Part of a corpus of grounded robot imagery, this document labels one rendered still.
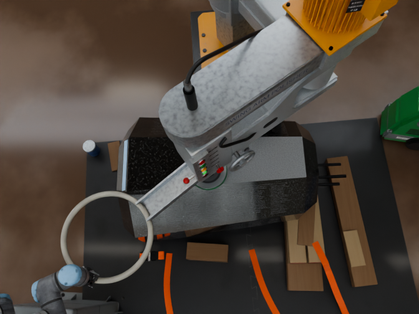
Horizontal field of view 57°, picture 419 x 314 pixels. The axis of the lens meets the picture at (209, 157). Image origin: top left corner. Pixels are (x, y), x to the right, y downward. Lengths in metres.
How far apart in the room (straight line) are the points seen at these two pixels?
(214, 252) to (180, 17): 2.16
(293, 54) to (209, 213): 1.16
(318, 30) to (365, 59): 2.13
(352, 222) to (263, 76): 1.80
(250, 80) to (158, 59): 2.20
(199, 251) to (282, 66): 1.72
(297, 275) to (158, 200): 1.24
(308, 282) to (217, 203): 0.98
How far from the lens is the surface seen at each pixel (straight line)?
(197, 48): 2.70
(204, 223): 2.36
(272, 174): 2.23
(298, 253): 2.81
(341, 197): 3.05
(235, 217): 2.34
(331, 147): 3.23
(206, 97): 1.43
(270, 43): 1.54
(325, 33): 1.57
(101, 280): 2.12
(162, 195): 2.12
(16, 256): 3.41
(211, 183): 2.18
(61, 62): 3.85
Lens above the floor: 2.97
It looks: 71 degrees down
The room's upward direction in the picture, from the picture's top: 11 degrees counter-clockwise
